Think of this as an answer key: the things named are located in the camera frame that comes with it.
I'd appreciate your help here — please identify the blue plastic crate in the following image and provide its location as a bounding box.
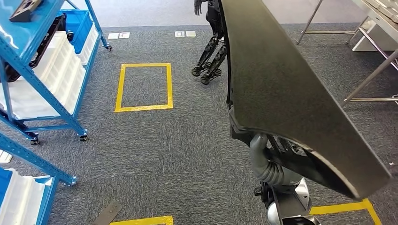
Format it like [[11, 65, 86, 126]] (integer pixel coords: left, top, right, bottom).
[[0, 167, 14, 207], [57, 9, 94, 56]]

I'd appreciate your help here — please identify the black humanoid robot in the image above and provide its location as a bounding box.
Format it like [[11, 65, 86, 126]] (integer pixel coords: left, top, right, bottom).
[[191, 0, 228, 85]]

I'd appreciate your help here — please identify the black moulded part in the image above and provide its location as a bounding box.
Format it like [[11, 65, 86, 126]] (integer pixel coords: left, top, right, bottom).
[[8, 0, 44, 23]]

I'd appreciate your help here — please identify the white cabinet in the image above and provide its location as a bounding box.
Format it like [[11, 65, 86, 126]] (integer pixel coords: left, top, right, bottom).
[[352, 24, 398, 52]]

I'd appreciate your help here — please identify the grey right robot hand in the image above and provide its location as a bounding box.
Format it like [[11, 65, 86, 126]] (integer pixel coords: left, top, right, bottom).
[[249, 134, 312, 171]]

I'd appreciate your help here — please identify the black plastic panel part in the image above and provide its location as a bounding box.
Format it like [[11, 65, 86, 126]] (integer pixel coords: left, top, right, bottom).
[[217, 0, 392, 200]]

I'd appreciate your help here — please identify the black plastic tray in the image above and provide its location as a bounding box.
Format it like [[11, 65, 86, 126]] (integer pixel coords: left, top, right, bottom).
[[4, 14, 68, 83]]

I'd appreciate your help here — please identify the white floor plate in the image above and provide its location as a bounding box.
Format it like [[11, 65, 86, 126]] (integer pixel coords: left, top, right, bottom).
[[0, 150, 13, 164]]

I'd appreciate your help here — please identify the yellow floor tape rectangle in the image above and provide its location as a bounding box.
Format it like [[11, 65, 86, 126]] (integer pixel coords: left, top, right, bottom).
[[110, 216, 174, 225], [114, 63, 174, 113]]

